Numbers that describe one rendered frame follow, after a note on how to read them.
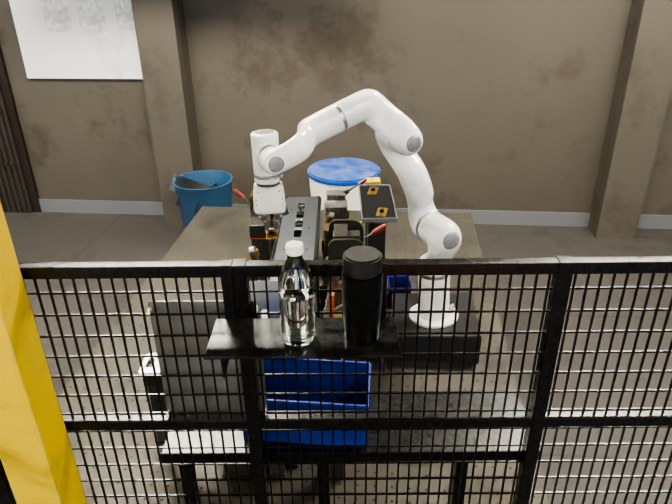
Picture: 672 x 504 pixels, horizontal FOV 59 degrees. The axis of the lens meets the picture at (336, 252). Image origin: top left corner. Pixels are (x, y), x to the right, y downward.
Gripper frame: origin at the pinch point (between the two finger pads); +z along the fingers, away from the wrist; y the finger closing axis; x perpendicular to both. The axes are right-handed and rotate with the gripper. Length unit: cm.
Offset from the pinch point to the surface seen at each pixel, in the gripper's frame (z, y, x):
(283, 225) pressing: 27, -3, -63
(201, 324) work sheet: -11, 13, 73
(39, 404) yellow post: 1, 46, 80
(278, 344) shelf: -14, -3, 86
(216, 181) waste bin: 80, 51, -277
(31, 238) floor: 123, 207, -283
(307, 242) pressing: 28, -13, -45
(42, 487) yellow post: 21, 49, 83
